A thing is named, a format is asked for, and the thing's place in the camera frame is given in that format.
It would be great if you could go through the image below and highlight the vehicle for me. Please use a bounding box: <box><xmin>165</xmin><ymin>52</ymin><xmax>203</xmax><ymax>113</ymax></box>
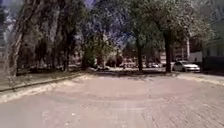
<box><xmin>145</xmin><ymin>62</ymin><xmax>162</xmax><ymax>69</ymax></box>

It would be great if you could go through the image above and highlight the stone kerb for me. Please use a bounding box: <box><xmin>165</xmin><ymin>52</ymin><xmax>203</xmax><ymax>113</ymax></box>
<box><xmin>0</xmin><ymin>72</ymin><xmax>88</xmax><ymax>94</ymax></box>

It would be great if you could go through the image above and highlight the row of trees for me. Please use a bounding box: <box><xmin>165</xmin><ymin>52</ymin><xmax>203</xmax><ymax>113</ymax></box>
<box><xmin>29</xmin><ymin>0</ymin><xmax>121</xmax><ymax>72</ymax></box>

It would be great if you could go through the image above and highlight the white car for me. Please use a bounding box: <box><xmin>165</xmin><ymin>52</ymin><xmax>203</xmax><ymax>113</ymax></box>
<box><xmin>171</xmin><ymin>60</ymin><xmax>202</xmax><ymax>73</ymax></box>

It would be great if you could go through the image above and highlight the grass strip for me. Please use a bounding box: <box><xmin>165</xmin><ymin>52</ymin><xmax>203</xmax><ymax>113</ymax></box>
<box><xmin>0</xmin><ymin>70</ymin><xmax>84</xmax><ymax>91</ymax></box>

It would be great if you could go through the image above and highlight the large tree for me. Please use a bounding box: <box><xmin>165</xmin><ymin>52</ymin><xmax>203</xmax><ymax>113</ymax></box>
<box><xmin>0</xmin><ymin>0</ymin><xmax>44</xmax><ymax>78</ymax></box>
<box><xmin>113</xmin><ymin>0</ymin><xmax>161</xmax><ymax>72</ymax></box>
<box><xmin>143</xmin><ymin>0</ymin><xmax>214</xmax><ymax>74</ymax></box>

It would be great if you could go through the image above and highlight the pale sandy path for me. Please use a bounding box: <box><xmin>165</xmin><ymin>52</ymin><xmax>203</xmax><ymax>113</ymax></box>
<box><xmin>0</xmin><ymin>70</ymin><xmax>224</xmax><ymax>128</ymax></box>

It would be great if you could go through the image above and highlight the pale building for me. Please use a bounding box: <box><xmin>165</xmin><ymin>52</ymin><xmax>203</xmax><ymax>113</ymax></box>
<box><xmin>199</xmin><ymin>0</ymin><xmax>224</xmax><ymax>72</ymax></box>

